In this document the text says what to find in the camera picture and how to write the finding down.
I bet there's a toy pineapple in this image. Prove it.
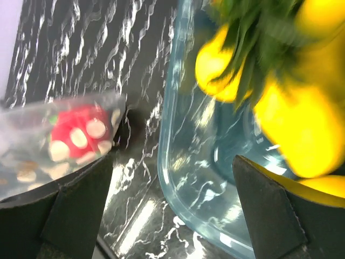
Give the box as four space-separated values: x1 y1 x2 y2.
210 1 311 108

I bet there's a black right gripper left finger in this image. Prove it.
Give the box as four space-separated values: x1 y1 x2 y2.
1 155 113 258

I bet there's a red toy pepper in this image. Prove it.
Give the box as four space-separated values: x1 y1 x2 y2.
48 104 113 165

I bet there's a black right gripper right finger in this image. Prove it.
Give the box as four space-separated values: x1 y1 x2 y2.
232 155 344 258

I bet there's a teal transparent plastic tray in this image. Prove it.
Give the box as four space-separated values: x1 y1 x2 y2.
158 1 293 258

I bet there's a yellow toy banana bunch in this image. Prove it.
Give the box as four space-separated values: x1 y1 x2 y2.
195 1 344 198

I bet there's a clear polka-dot zip bag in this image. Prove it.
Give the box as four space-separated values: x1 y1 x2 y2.
1 91 126 199

